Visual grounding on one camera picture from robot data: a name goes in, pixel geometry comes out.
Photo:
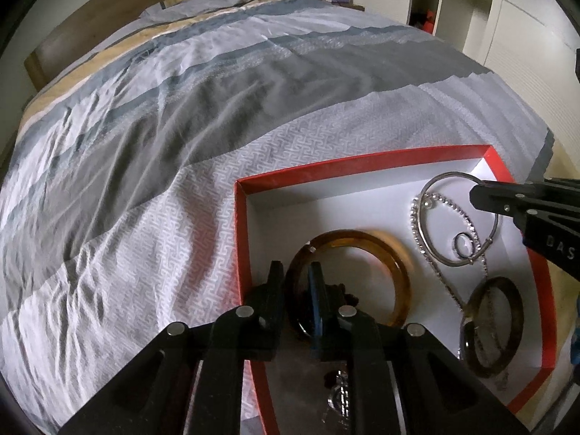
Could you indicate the thin silver bangle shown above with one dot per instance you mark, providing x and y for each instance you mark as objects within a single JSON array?
[{"x": 437, "y": 216}]

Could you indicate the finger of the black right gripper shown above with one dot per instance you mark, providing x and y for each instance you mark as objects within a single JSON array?
[{"x": 507, "y": 199}]

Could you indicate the striped bed duvet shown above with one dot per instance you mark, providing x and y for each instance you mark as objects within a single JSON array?
[{"x": 117, "y": 208}]

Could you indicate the twisted silver hoop earring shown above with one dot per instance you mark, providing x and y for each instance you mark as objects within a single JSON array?
[{"x": 464, "y": 245}]

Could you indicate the amber bangle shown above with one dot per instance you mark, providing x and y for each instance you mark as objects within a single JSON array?
[{"x": 374, "y": 245}]

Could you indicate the red shallow box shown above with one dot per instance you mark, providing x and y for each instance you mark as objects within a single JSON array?
[{"x": 408, "y": 380}]

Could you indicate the silver wristwatch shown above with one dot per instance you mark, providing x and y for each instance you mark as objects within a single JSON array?
[{"x": 336, "y": 417}]

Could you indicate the dark olive bangle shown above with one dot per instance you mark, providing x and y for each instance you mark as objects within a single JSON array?
[{"x": 492, "y": 327}]

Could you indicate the white wardrobe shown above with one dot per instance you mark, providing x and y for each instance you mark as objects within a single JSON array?
[{"x": 532, "y": 44}]

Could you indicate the wooden headboard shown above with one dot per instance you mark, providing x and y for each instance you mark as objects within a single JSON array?
[{"x": 91, "y": 24}]

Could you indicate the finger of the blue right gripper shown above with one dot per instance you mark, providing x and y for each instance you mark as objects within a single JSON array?
[{"x": 562, "y": 185}]

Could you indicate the red item in wardrobe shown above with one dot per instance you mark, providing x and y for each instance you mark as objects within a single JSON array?
[{"x": 427, "y": 21}]

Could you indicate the wooden bedside table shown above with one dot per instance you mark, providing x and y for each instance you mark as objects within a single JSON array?
[{"x": 350, "y": 6}]

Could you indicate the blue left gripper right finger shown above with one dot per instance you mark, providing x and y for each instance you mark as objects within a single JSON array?
[{"x": 321, "y": 312}]

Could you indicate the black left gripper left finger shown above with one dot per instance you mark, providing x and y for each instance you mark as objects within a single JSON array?
[{"x": 268, "y": 302}]

